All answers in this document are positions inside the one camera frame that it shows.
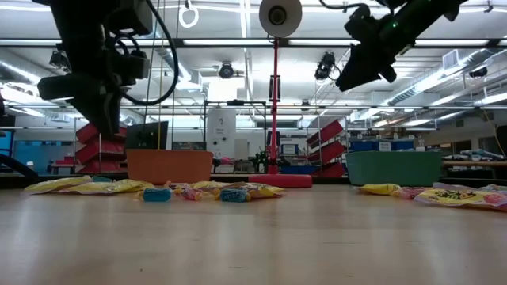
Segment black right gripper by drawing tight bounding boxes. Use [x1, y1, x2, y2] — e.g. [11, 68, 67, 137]
[334, 3, 398, 93]

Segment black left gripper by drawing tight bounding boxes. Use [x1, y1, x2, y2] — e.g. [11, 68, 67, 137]
[37, 47, 151, 140]

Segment red storage bin rack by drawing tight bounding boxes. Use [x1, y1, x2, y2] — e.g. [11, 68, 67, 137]
[55, 120, 128, 176]
[305, 119, 348, 179]

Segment black monitor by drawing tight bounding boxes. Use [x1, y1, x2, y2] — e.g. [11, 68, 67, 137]
[125, 120, 170, 151]

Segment blue storage bins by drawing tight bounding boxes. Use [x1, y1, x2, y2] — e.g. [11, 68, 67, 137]
[349, 139, 416, 154]

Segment blue partition panel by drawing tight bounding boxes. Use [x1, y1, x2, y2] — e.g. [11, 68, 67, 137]
[13, 140, 77, 175]

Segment orange plastic bin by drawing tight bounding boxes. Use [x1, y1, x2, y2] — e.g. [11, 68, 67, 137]
[126, 149, 214, 183]

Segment teal green plastic bin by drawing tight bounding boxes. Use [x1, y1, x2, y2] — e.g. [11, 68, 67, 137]
[345, 150, 444, 187]

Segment white cabinet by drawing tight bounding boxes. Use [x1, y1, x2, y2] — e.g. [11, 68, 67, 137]
[205, 108, 238, 160]

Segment red desk lamp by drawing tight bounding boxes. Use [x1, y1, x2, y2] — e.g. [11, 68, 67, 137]
[249, 0, 314, 189]

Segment wooden workbench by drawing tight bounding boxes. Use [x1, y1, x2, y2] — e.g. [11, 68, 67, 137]
[442, 159, 507, 169]

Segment black camera with cable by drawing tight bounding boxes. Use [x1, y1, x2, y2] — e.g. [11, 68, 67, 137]
[314, 51, 343, 82]

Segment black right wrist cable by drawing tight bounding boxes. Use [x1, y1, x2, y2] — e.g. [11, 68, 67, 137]
[318, 0, 372, 12]

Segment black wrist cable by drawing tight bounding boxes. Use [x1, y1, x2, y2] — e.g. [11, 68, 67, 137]
[318, 0, 372, 12]
[118, 0, 180, 107]

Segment grey hanging cable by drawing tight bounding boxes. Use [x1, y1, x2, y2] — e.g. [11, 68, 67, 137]
[170, 0, 182, 150]

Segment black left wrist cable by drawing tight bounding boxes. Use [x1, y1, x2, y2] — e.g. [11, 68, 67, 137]
[118, 0, 180, 107]

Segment black curved hose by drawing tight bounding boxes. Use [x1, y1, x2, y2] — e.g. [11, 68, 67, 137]
[0, 152, 41, 180]

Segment white hanging ring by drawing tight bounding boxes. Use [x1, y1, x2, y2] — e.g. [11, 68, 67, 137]
[177, 3, 200, 29]

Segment black metal stand frame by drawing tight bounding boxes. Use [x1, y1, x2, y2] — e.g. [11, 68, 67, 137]
[203, 99, 268, 175]

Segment black round overhead camera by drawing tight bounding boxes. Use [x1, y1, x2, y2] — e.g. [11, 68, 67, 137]
[217, 61, 237, 80]

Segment black overhead frame beam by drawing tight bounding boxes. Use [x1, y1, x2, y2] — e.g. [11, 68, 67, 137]
[0, 37, 507, 50]

